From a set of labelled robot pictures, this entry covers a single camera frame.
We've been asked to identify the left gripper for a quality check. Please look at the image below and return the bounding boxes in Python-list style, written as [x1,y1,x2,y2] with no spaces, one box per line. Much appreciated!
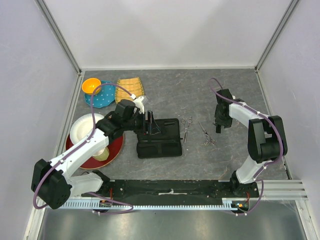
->
[123,110,161,136]

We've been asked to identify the black zip tool case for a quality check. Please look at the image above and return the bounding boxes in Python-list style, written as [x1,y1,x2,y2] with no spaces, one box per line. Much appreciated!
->
[136,118,182,159]

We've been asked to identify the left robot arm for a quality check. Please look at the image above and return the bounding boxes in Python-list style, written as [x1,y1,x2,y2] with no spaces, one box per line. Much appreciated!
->
[31,95,147,210]

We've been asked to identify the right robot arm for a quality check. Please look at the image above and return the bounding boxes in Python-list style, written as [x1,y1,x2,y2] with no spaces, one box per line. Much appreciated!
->
[213,88,288,197]

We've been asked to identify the silver scissors right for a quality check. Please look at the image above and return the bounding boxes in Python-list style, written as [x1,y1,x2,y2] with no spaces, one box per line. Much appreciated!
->
[198,122,216,146]

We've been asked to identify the silver scissors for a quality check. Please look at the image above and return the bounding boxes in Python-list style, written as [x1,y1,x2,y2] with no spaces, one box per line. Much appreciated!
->
[181,116,193,143]
[198,122,216,146]

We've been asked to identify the silver scissors left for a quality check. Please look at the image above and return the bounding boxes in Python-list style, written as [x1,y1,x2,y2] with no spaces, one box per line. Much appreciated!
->
[181,116,193,143]

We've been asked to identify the woven bamboo basket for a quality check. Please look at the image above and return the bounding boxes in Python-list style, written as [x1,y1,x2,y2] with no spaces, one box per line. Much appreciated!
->
[115,77,145,103]

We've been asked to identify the red round tray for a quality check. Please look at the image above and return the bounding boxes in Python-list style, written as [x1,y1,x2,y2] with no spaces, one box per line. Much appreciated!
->
[80,135,124,170]

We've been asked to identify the blue dotted plate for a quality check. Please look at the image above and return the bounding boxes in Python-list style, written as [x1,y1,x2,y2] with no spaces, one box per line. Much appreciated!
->
[93,85,116,108]

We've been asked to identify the yellow-green cup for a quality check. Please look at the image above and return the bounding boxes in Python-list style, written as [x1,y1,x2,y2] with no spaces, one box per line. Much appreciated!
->
[92,147,110,162]

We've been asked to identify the orange bowl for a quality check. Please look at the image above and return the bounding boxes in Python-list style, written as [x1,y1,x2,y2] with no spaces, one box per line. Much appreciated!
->
[81,78,102,95]

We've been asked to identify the white paper plate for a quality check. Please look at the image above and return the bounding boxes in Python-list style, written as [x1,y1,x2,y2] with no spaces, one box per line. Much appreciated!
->
[69,113,94,145]

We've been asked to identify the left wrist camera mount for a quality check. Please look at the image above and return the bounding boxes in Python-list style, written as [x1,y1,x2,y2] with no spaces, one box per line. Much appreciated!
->
[130,94,148,114]

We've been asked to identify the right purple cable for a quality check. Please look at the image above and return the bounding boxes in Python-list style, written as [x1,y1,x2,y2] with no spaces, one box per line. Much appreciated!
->
[208,77,288,217]

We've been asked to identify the purple cable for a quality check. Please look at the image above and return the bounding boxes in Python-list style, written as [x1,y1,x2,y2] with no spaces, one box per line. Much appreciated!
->
[33,83,137,210]
[208,77,288,217]

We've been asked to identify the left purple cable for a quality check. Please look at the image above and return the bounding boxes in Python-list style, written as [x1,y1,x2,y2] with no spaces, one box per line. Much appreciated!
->
[33,83,137,210]

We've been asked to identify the white cable duct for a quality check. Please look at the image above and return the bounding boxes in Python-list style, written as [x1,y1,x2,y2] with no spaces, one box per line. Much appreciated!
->
[60,197,237,211]

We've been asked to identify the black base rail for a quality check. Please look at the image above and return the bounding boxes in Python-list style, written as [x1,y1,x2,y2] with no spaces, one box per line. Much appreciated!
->
[97,179,260,206]

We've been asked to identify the left aluminium frame post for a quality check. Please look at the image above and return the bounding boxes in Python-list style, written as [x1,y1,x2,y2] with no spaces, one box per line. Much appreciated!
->
[35,0,82,75]

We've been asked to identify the aluminium frame post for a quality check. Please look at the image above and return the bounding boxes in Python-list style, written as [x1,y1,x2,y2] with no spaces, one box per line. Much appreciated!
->
[254,0,300,73]
[35,0,82,75]

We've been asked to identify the right aluminium frame post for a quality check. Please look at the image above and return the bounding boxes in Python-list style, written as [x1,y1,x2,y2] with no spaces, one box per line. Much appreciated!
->
[254,0,300,73]

